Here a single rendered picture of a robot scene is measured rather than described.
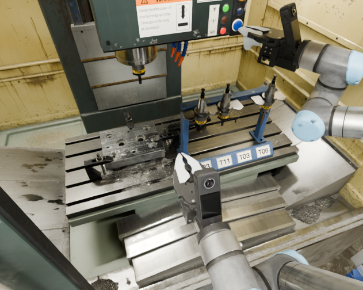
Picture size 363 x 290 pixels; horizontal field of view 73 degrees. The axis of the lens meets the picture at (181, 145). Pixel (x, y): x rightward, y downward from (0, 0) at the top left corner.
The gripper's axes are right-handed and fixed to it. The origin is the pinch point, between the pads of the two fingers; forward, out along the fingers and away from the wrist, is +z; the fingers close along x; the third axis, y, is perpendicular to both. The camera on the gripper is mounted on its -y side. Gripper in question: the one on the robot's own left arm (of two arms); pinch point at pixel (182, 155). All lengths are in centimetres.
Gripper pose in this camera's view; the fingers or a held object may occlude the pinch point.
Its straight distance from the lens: 58.8
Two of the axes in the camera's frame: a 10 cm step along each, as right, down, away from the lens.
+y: -0.1, 6.7, 7.4
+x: 9.5, -2.3, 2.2
